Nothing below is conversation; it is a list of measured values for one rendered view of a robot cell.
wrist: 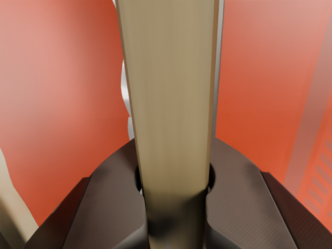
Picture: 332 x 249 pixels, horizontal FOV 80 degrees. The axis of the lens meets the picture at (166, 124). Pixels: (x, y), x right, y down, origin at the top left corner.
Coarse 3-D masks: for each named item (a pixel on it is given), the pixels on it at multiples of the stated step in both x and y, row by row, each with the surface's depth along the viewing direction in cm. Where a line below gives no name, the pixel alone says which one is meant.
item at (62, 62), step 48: (0, 0) 14; (48, 0) 14; (96, 0) 14; (240, 0) 14; (288, 0) 14; (0, 48) 15; (48, 48) 15; (96, 48) 15; (240, 48) 15; (288, 48) 15; (0, 96) 17; (48, 96) 17; (96, 96) 17; (240, 96) 17; (288, 96) 17
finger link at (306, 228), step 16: (272, 176) 9; (272, 192) 8; (288, 192) 8; (288, 208) 7; (304, 208) 7; (288, 224) 7; (304, 224) 7; (320, 224) 7; (304, 240) 6; (320, 240) 6
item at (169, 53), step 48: (144, 0) 5; (192, 0) 5; (144, 48) 6; (192, 48) 6; (144, 96) 6; (192, 96) 6; (144, 144) 7; (192, 144) 7; (144, 192) 9; (192, 192) 8; (192, 240) 10
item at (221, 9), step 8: (224, 0) 11; (224, 8) 11; (216, 48) 12; (216, 56) 12; (216, 64) 12; (216, 72) 12; (216, 80) 13; (216, 88) 13; (216, 96) 13; (216, 104) 13; (216, 112) 14; (216, 120) 14; (208, 192) 17
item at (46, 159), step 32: (0, 128) 19; (32, 128) 18; (64, 128) 18; (96, 128) 18; (224, 128) 18; (256, 128) 18; (288, 128) 18; (32, 160) 20; (64, 160) 20; (96, 160) 20; (256, 160) 20; (32, 192) 22; (64, 192) 22
